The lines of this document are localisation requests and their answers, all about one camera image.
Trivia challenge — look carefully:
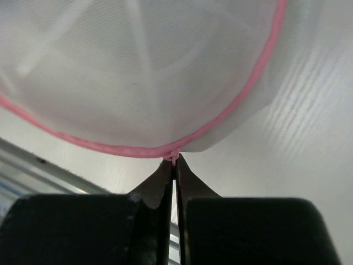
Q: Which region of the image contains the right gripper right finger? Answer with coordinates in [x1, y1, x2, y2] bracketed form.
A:
[175, 157, 340, 264]

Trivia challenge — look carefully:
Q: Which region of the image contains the pink-trimmed mesh laundry bag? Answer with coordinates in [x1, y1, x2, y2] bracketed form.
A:
[1, 1, 322, 161]

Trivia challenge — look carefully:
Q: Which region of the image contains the aluminium front rail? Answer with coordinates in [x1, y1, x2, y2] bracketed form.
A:
[0, 137, 183, 265]

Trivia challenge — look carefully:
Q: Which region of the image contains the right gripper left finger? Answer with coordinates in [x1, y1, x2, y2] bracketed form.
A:
[1, 160, 173, 264]

